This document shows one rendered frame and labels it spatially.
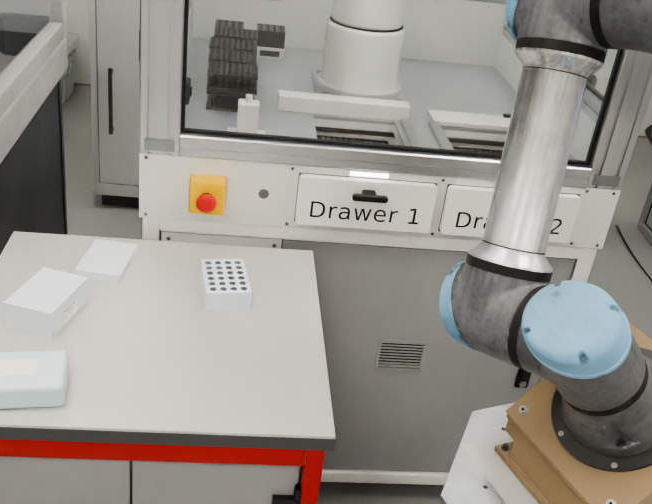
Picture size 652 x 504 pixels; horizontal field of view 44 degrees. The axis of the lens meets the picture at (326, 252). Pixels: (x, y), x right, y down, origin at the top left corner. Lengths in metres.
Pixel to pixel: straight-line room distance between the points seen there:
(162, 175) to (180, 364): 0.47
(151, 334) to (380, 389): 0.75
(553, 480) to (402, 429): 0.94
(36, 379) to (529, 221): 0.74
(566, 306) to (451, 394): 1.06
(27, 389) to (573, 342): 0.77
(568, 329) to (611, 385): 0.09
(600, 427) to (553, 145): 0.37
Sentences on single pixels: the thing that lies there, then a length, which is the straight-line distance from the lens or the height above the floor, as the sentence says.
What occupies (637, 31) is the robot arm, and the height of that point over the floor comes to 1.40.
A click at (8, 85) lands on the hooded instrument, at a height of 0.95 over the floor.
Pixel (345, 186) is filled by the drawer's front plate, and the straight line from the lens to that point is 1.67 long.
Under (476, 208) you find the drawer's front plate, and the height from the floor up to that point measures 0.89.
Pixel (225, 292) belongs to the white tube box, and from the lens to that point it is 1.48.
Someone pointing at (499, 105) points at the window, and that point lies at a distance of 1.70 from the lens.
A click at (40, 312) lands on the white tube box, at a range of 1.41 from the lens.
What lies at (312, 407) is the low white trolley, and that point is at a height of 0.76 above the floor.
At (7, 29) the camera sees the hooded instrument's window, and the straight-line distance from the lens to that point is 2.07.
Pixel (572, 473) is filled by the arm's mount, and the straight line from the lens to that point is 1.18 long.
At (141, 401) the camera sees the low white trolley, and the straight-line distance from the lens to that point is 1.29.
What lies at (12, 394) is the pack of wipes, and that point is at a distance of 1.28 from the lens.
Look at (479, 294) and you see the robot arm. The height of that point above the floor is 1.05.
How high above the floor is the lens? 1.59
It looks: 29 degrees down
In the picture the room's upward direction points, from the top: 8 degrees clockwise
